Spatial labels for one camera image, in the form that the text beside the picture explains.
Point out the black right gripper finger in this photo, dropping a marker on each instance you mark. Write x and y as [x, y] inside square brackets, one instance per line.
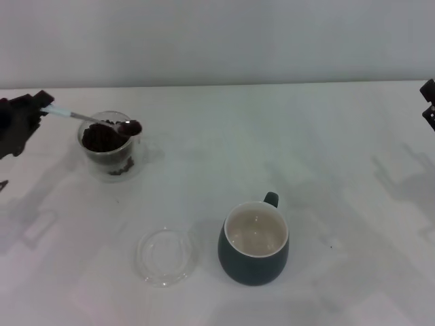
[429, 91]
[430, 119]

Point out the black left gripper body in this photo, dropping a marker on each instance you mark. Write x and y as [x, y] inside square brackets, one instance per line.
[15, 125]

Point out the coffee bean pile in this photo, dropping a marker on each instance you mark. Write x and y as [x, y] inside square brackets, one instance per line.
[100, 137]

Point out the double-wall glass cup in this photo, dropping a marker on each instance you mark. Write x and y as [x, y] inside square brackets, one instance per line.
[98, 167]

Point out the dark green ceramic mug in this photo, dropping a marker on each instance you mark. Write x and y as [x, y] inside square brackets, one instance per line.
[251, 271]

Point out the clear glass saucer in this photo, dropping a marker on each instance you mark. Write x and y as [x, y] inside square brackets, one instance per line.
[149, 271]

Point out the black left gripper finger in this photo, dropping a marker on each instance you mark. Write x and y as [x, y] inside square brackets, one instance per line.
[36, 118]
[43, 98]

